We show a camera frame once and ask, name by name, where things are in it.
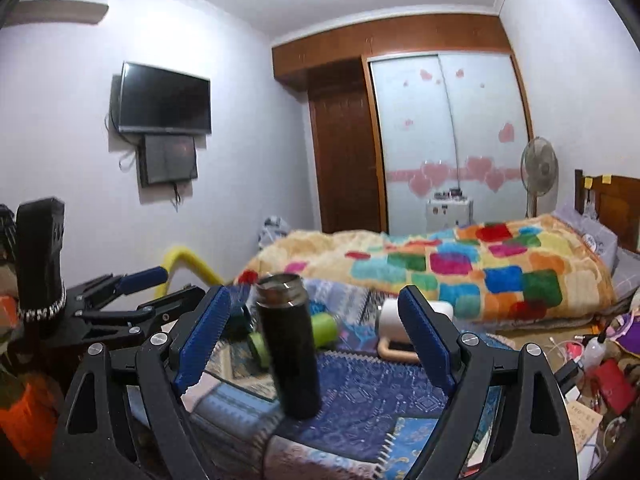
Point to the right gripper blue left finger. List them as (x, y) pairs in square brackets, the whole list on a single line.
[(195, 336)]

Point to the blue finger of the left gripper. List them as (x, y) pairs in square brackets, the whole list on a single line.
[(169, 308), (136, 282)]

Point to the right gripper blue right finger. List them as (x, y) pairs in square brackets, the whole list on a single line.
[(441, 365)]

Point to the black steel thermos bottle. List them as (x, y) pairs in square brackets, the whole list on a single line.
[(283, 307)]

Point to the dark green cup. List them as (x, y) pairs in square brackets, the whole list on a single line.
[(239, 324)]

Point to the yellow foam tube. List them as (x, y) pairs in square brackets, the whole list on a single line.
[(183, 257)]

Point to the blue patterned patchwork quilt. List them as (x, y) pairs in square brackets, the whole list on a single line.
[(338, 413)]

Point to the colourful patchwork fleece blanket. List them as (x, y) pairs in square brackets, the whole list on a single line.
[(526, 271)]

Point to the grey clothes pile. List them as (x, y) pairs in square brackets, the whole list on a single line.
[(274, 228)]

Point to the white small cabinet box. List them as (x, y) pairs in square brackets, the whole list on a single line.
[(448, 210)]

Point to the white squeeze bottle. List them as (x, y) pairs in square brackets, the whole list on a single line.
[(594, 352)]

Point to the brown wooden door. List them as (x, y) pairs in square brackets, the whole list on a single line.
[(345, 156)]

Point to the red box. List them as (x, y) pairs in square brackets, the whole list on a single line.
[(617, 392)]

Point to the grey pillow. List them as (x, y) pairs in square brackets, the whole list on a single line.
[(622, 263)]

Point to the standing electric fan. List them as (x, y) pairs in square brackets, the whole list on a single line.
[(539, 171)]

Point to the sliding wardrobe with hearts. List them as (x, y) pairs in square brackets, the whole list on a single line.
[(450, 120)]

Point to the wooden bed headboard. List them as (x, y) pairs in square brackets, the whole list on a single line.
[(616, 202)]

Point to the upper wooden cabinets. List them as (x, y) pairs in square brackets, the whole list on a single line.
[(291, 62)]

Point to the white jug with handle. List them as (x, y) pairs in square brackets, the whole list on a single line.
[(400, 330)]

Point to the small black wall monitor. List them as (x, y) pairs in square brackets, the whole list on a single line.
[(167, 160)]

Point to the wall mounted black television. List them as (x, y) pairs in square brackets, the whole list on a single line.
[(156, 101)]

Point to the wall air conditioner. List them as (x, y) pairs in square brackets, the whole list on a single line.
[(56, 11)]

